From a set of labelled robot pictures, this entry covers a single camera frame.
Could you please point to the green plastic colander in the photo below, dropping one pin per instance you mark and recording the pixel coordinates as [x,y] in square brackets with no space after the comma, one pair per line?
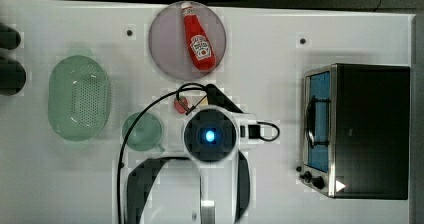
[79,98]

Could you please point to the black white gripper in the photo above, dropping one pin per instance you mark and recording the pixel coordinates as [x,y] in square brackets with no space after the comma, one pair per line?
[219,110]

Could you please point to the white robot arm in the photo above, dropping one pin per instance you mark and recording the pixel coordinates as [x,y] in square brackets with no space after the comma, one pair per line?
[209,181]

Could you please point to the red ketchup bottle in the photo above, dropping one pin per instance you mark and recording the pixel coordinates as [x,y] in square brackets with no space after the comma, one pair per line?
[198,44]

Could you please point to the round grey plate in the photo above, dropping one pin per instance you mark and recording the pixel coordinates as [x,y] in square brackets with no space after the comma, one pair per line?
[168,47]

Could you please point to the silver black toaster oven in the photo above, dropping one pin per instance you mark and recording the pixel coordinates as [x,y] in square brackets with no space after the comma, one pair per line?
[356,131]

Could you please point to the small black cup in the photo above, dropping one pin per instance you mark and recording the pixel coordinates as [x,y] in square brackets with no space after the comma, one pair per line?
[9,38]

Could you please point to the green measuring cup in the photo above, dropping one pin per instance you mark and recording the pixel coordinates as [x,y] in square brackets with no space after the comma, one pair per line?
[147,134]

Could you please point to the red toy strawberry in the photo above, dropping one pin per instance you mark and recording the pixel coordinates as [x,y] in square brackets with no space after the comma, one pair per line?
[180,104]

